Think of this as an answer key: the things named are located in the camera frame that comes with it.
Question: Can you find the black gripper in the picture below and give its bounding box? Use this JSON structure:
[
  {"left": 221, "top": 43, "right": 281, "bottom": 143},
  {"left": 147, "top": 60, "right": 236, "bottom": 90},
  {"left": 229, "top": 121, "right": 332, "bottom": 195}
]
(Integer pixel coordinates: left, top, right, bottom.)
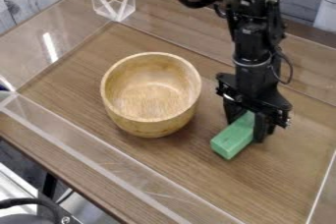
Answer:
[{"left": 216, "top": 58, "right": 293, "bottom": 143}]

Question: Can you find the green rectangular block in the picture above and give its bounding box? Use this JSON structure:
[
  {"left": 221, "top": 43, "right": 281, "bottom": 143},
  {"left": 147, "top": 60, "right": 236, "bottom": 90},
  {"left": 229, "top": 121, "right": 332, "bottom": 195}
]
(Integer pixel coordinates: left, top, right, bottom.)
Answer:
[{"left": 209, "top": 112, "right": 255, "bottom": 160}]

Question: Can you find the wooden brown bowl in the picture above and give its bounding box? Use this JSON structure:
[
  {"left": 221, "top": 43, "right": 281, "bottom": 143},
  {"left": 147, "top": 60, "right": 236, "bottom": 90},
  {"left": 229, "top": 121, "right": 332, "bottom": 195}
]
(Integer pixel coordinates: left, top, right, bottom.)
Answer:
[{"left": 100, "top": 52, "right": 203, "bottom": 138}]

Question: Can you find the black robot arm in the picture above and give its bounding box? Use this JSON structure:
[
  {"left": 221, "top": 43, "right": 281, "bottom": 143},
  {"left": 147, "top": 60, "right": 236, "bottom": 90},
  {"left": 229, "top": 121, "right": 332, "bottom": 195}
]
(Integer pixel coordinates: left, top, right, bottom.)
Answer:
[{"left": 179, "top": 0, "right": 293, "bottom": 142}]

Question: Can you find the white cylindrical container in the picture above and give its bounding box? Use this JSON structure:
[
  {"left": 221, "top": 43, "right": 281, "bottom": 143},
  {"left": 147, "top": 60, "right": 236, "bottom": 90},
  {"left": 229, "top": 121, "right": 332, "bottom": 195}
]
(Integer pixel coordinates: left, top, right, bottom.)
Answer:
[{"left": 313, "top": 0, "right": 336, "bottom": 33}]

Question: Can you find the black metal table leg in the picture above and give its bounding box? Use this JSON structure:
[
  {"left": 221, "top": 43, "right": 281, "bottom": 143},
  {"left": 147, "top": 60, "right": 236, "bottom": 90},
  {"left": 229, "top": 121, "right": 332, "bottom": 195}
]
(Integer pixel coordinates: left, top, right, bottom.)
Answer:
[{"left": 41, "top": 173, "right": 57, "bottom": 198}]

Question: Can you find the clear acrylic front wall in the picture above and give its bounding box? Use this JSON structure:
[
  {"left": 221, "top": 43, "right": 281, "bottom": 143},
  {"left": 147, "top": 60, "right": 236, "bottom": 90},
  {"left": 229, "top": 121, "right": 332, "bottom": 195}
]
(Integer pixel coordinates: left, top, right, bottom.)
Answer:
[{"left": 0, "top": 91, "right": 245, "bottom": 224}]

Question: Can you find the clear acrylic corner bracket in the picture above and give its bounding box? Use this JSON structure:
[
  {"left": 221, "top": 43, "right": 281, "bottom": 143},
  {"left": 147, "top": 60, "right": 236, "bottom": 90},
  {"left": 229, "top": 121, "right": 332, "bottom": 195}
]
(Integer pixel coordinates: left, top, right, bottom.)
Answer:
[{"left": 91, "top": 0, "right": 136, "bottom": 23}]

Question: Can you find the black bracket with screw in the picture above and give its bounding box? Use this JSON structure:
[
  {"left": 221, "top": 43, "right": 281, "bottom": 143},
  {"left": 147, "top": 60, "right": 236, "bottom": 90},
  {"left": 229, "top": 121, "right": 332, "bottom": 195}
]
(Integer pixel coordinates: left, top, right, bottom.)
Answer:
[{"left": 37, "top": 195, "right": 83, "bottom": 224}]

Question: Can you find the black cable loop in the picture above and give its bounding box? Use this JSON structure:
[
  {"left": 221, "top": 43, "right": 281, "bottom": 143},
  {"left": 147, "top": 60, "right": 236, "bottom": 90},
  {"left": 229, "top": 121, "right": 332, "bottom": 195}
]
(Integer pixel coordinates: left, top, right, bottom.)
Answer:
[{"left": 0, "top": 197, "right": 57, "bottom": 224}]

